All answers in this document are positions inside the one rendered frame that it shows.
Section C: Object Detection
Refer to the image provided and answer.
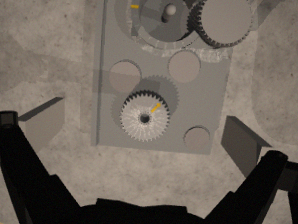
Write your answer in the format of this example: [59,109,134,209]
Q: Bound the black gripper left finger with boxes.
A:
[0,97,99,224]

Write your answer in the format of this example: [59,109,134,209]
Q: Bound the light grey toothed gear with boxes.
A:
[119,90,170,142]

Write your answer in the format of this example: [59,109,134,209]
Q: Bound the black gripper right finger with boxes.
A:
[195,116,298,224]

